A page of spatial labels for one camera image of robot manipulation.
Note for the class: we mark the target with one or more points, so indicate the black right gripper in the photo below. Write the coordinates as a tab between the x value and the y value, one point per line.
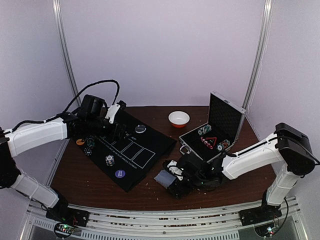
177	186

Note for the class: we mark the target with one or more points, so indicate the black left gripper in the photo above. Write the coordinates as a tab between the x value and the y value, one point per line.
121	129

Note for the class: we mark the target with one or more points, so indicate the clear grey dealer button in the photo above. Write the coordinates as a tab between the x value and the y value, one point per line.
140	128

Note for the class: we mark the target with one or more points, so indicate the grey playing card deck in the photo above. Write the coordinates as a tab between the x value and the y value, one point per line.
164	178

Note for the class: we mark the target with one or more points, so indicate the poker chip stack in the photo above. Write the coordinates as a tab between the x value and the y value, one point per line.
109	160
90	141

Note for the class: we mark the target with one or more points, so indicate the poker chip row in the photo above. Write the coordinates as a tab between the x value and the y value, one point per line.
223	145
204	129

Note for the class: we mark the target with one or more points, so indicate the orange big blind button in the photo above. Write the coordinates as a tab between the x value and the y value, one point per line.
80	142

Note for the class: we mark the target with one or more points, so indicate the purple small blind button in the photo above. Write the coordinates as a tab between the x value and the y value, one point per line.
120	173

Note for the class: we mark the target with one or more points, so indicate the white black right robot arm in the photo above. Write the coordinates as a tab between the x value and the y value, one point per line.
286	145

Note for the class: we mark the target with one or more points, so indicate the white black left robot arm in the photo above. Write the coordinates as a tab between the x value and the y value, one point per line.
92	118

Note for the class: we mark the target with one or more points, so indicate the black poker table mat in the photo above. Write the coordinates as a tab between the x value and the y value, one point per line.
136	154

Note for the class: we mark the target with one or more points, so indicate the red black triangle card box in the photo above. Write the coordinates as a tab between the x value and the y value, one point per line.
209	142

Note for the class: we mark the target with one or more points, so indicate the white orange bowl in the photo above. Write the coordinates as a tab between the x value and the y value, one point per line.
178	119

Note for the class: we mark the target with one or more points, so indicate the aluminium poker chip case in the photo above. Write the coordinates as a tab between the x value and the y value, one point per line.
226	119

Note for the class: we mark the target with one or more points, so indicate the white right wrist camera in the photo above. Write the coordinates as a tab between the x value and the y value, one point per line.
172	167

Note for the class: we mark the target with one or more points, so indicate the aluminium front rail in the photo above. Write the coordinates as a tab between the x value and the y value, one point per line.
217	223

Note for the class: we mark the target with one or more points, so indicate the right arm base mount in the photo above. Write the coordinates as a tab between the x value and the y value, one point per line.
259	214

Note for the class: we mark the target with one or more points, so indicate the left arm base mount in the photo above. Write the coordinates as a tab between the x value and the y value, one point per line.
74	217

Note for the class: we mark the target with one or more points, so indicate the left aluminium frame post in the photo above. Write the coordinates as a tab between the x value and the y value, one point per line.
64	47

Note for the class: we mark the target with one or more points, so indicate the aluminium frame post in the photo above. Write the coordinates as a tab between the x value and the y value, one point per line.
261	46
64	47

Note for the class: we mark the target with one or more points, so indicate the right aluminium frame post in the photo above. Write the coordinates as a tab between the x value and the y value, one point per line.
261	46

